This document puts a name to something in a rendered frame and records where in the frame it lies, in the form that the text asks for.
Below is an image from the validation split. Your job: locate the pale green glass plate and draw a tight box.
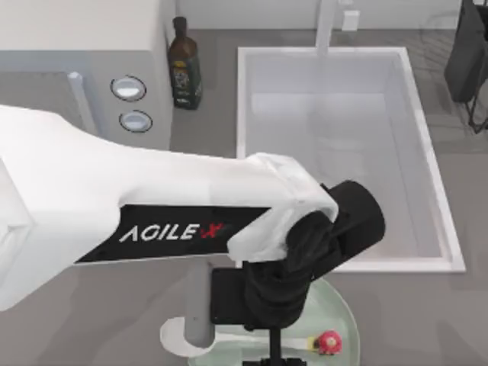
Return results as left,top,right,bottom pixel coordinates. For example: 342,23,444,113
189,274,361,366

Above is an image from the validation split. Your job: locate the large microwave knob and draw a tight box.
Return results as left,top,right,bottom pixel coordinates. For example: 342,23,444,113
109,75,148,102

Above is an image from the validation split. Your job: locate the white wall socket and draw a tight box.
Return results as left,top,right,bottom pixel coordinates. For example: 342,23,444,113
342,10,360,33

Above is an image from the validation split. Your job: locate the pale microwave door handle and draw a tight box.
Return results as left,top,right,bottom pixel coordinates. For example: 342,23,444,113
67,71,96,133

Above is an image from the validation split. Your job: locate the tall white tap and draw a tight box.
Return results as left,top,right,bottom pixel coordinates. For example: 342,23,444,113
314,0,339,59

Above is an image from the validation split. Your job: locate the white sink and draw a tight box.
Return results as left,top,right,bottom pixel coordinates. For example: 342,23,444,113
235,46,467,274

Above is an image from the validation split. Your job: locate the dark glass bottle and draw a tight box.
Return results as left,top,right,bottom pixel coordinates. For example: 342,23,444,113
167,16,204,111

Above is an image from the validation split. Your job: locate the pale microwave oven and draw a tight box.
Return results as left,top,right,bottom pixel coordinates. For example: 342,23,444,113
0,0,173,150

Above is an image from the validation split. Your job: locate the red and yellow toy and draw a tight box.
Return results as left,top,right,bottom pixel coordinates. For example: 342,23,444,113
306,329,343,355

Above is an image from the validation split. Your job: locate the black metal rack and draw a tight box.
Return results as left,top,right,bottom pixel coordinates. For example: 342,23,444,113
443,0,488,135

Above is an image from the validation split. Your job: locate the small microwave knob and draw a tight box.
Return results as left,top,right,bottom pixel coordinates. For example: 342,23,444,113
118,110,154,133

